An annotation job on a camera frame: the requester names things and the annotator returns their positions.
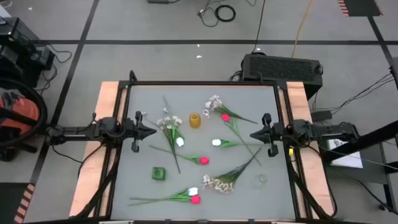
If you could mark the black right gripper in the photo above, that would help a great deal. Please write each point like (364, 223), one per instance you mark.
(272, 135)

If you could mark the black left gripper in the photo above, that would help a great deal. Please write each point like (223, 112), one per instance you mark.
(136, 132)

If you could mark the white blossom flower bunch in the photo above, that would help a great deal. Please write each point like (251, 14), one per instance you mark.
(214, 104)
(219, 185)
(169, 123)

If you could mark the red artificial tulip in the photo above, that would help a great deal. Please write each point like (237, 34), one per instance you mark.
(225, 117)
(195, 199)
(204, 160)

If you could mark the white blue-tinged artificial tulip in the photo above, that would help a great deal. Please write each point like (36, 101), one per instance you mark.
(193, 191)

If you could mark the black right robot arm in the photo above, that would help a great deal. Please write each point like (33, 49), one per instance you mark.
(326, 132)

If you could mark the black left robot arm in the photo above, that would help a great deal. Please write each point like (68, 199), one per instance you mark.
(77, 132)

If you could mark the green square glass vase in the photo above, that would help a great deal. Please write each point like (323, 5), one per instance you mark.
(159, 173)

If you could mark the clear glass vase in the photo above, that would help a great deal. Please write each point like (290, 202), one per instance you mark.
(260, 181)

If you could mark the amber ribbed glass vase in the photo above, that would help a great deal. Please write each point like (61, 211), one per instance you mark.
(195, 120)

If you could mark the black power adapter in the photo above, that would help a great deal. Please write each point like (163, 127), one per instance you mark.
(321, 116)

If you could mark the black mesh computer case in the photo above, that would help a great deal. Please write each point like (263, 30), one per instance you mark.
(280, 70)

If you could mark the white paper sheet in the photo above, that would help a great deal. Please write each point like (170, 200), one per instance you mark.
(345, 155)

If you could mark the black metal beam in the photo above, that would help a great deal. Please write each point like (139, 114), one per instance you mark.
(360, 141)

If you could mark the orange vacuum cleaner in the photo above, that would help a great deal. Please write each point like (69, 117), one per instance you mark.
(18, 112)

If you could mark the black floor box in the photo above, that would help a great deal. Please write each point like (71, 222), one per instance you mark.
(158, 1)

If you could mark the black hazard-striped floor mat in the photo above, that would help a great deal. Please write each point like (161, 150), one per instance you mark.
(360, 7)
(12, 202)

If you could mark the black equipment rack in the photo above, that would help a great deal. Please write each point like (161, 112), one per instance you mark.
(18, 46)

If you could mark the black table frame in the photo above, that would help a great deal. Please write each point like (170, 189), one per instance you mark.
(202, 83)

